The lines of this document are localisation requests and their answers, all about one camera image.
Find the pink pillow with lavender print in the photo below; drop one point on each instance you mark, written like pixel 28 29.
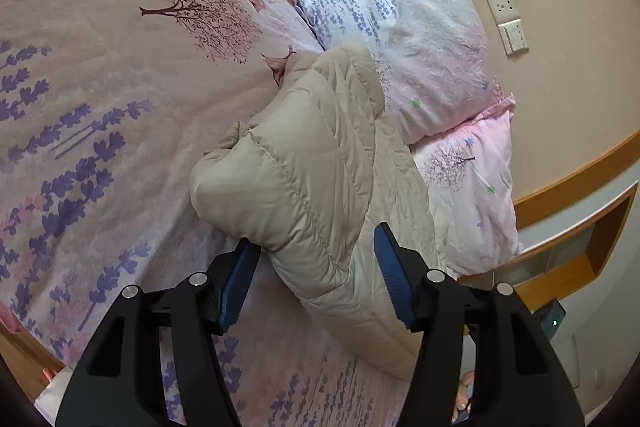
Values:
pixel 425 47

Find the wooden headboard shelf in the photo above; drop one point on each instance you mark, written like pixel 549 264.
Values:
pixel 575 187

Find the white wall socket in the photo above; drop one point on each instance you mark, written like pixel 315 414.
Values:
pixel 500 7

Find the pink pillow with tree print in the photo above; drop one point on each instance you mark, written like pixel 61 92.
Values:
pixel 470 187

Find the cream quilted down jacket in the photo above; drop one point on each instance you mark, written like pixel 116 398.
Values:
pixel 310 187

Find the white wall switch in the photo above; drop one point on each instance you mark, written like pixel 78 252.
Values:
pixel 514 38

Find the person's right hand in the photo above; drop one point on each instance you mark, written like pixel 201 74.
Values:
pixel 465 394

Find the wooden bed frame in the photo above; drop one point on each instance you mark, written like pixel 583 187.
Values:
pixel 25 357

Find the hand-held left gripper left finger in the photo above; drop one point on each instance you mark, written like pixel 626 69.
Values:
pixel 235 292

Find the pink floral bed cover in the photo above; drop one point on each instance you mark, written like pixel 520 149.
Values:
pixel 100 57

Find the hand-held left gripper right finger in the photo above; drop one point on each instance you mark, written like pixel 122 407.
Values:
pixel 395 282

